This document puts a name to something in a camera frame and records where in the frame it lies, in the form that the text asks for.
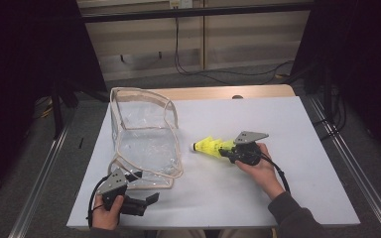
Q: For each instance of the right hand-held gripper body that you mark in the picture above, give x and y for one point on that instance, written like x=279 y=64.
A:
x=248 y=136

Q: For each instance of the clear plastic bag beige trim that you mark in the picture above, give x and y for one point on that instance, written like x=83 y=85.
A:
x=145 y=148

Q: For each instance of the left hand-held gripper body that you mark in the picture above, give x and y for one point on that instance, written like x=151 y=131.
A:
x=114 y=181

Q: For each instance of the white table mat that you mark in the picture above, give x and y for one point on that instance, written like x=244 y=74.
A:
x=294 y=115

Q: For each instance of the white wall socket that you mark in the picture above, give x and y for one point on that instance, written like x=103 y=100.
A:
x=182 y=3

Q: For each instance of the beige cabinet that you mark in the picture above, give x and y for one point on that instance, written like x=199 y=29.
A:
x=251 y=39

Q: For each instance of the person's right hand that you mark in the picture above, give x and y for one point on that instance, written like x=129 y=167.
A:
x=261 y=175

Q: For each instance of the dark curtain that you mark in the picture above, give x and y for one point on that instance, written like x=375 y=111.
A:
x=370 y=66
x=20 y=66

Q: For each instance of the aluminium floor rail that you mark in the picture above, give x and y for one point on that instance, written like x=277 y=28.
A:
x=360 y=178
x=36 y=191

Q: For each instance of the black cabinet hook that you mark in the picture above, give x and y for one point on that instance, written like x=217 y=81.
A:
x=160 y=55

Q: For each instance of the person's left hand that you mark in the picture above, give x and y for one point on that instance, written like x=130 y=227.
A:
x=105 y=218

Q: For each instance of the black metal stand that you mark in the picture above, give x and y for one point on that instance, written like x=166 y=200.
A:
x=327 y=92
x=57 y=112

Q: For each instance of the small black floor strip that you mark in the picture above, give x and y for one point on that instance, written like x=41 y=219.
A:
x=81 y=142

